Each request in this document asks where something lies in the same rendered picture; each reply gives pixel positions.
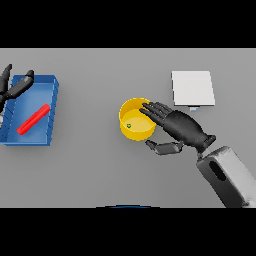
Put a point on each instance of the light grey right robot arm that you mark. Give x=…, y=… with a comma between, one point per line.
x=226, y=176

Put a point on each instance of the blue tray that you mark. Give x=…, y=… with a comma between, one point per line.
x=33, y=110

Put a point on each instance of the pale square measuring scale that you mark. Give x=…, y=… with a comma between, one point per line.
x=192, y=88

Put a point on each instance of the yellow bowl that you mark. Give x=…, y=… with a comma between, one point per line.
x=135, y=123

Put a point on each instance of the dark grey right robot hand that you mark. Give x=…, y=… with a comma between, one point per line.
x=181, y=126

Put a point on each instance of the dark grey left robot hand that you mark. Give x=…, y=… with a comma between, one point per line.
x=18, y=87

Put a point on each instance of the red beaker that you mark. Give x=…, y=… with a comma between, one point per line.
x=33, y=119

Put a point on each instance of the green nut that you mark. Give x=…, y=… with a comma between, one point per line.
x=128, y=125

